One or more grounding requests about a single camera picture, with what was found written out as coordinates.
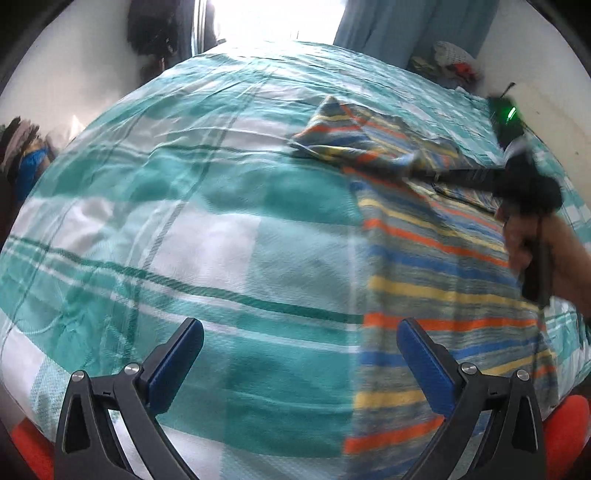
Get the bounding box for striped knit small garment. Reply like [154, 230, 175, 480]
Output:
[288, 95, 561, 467]

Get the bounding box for person's right forearm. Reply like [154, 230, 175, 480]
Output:
[542, 215, 591, 324]

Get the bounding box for pile of clothes by headboard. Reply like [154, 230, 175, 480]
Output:
[409, 41, 483, 89]

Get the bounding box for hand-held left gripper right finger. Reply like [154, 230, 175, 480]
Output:
[396, 318, 548, 480]

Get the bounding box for hanging dark coats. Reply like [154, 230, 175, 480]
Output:
[127, 0, 218, 81]

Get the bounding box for bed with teal checkered sheet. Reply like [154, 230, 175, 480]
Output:
[0, 39, 591, 480]

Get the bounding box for blue curtain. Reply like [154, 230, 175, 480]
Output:
[332, 0, 502, 70]

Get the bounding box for stack of clothes on cabinet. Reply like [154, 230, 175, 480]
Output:
[0, 115, 61, 204]

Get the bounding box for person's right hand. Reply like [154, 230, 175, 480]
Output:
[495, 205, 539, 278]

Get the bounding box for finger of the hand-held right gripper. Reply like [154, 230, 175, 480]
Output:
[409, 164, 506, 191]

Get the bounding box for cream headboard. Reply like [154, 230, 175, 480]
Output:
[480, 80, 591, 195]

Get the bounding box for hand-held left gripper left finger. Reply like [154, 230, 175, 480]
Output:
[54, 318, 205, 480]

